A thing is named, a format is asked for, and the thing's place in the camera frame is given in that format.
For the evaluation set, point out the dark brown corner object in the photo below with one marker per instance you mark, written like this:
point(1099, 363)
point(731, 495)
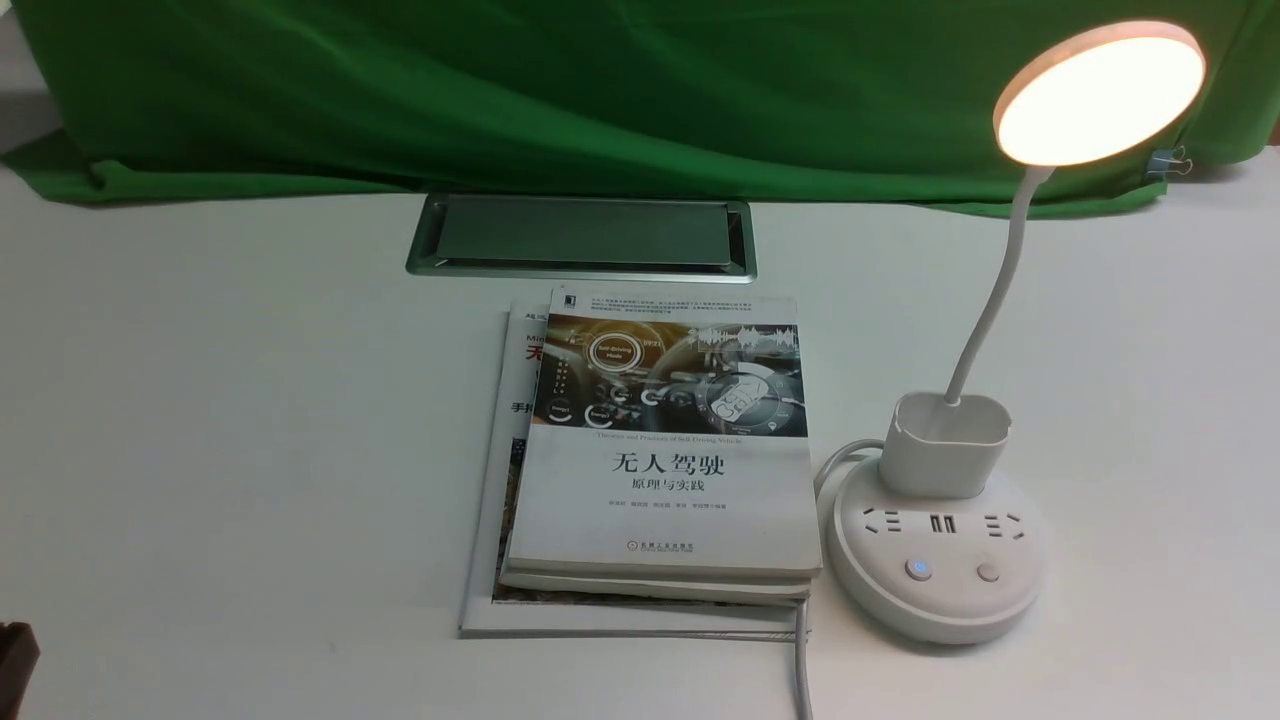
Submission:
point(19, 656)

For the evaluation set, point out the thin white magazine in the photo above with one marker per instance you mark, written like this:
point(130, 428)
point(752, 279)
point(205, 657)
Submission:
point(491, 610)

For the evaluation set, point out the white desk lamp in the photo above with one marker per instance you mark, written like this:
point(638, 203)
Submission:
point(1088, 98)

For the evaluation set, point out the round white power strip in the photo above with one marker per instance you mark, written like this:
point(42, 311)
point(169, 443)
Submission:
point(936, 570)

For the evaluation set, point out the blue binder clip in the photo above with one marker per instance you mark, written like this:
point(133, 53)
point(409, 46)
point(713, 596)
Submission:
point(1166, 162)

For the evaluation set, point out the green backdrop cloth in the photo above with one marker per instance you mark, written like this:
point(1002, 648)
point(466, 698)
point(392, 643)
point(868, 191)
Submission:
point(814, 101)

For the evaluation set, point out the metal desk cable hatch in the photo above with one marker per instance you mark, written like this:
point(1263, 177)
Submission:
point(583, 239)

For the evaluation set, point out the white self-driving textbook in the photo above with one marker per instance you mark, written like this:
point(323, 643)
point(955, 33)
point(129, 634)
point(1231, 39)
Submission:
point(668, 452)

